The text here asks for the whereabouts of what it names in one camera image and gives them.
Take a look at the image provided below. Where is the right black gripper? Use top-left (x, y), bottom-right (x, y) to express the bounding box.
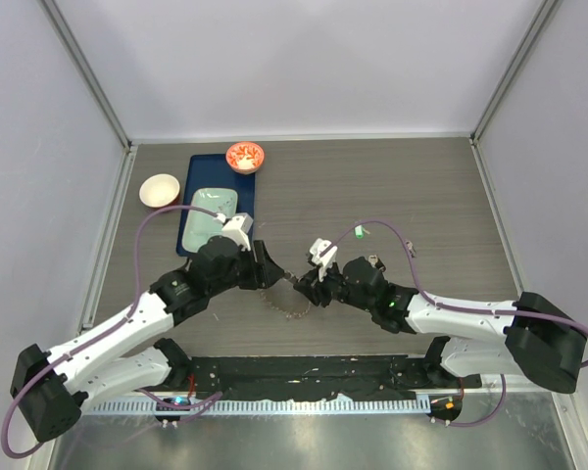
top-left (295, 258), bottom-right (375, 312)

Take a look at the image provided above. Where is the white and red bowl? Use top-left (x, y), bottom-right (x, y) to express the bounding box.
top-left (138, 173), bottom-right (180, 211)

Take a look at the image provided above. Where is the red patterned bowl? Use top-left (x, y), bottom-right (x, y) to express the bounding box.
top-left (225, 141), bottom-right (265, 174)

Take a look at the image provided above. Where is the black-head key far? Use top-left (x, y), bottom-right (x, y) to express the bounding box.
top-left (405, 240), bottom-right (417, 258)

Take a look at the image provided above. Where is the green key tag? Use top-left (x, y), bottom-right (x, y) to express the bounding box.
top-left (354, 224), bottom-right (370, 240)

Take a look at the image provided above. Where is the metal disc key organizer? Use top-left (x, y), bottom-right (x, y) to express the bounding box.
top-left (260, 283), bottom-right (312, 320)

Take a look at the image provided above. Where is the light green rectangular plate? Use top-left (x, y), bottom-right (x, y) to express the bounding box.
top-left (181, 188), bottom-right (238, 253)

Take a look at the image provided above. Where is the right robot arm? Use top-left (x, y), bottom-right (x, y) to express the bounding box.
top-left (294, 257), bottom-right (588, 394)

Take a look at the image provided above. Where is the slotted cable duct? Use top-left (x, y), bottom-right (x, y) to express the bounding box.
top-left (85, 395), bottom-right (430, 417)

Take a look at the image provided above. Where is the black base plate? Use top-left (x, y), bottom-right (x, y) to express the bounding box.
top-left (189, 354), bottom-right (482, 402)

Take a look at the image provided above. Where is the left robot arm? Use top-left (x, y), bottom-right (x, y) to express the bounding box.
top-left (11, 236), bottom-right (285, 443)

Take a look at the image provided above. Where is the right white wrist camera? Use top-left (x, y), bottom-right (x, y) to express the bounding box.
top-left (308, 238), bottom-right (337, 282)

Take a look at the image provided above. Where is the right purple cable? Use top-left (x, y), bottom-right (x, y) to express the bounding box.
top-left (330, 218), bottom-right (588, 368)

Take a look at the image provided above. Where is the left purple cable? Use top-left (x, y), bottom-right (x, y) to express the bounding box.
top-left (0, 205), bottom-right (229, 460)

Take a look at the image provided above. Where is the blue tray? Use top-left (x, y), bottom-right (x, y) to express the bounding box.
top-left (176, 154), bottom-right (256, 258)

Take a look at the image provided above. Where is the purple cable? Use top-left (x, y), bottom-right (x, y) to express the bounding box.
top-left (330, 218), bottom-right (588, 368)
top-left (0, 205), bottom-right (229, 460)

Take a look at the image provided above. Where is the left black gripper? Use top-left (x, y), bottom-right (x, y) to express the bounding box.
top-left (208, 239), bottom-right (284, 297)

